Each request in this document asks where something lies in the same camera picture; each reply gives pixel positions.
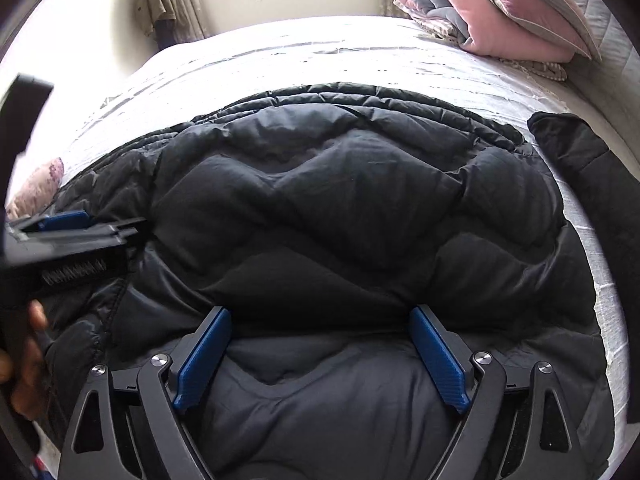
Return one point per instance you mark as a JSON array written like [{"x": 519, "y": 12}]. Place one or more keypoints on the folded pink and grey quilt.
[{"x": 430, "y": 7}]

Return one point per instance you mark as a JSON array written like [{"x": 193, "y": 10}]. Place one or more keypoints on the person's left hand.
[{"x": 30, "y": 360}]

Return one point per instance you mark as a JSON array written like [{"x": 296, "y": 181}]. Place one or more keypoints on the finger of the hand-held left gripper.
[
  {"x": 107, "y": 229},
  {"x": 65, "y": 220}
]

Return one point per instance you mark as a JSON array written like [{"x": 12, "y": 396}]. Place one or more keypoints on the patterned pillow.
[{"x": 545, "y": 69}]

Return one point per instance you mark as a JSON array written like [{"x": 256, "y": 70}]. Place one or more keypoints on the black puffer jacket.
[{"x": 325, "y": 210}]

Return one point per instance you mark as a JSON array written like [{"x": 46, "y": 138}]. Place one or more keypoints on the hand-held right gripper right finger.
[{"x": 439, "y": 360}]

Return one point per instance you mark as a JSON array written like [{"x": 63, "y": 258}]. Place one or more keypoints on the grey quilted headboard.
[{"x": 612, "y": 30}]

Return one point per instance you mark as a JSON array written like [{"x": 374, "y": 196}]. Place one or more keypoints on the hanging dark garment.
[{"x": 167, "y": 34}]

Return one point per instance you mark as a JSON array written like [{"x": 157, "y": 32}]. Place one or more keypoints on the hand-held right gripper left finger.
[{"x": 202, "y": 360}]

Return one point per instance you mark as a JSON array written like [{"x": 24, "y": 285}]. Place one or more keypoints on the pink velvet pillow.
[{"x": 505, "y": 17}]

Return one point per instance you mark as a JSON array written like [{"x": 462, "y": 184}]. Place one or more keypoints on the black cloth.
[{"x": 590, "y": 175}]

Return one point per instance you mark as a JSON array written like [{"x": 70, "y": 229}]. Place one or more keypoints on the pink floral quilt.
[{"x": 40, "y": 182}]

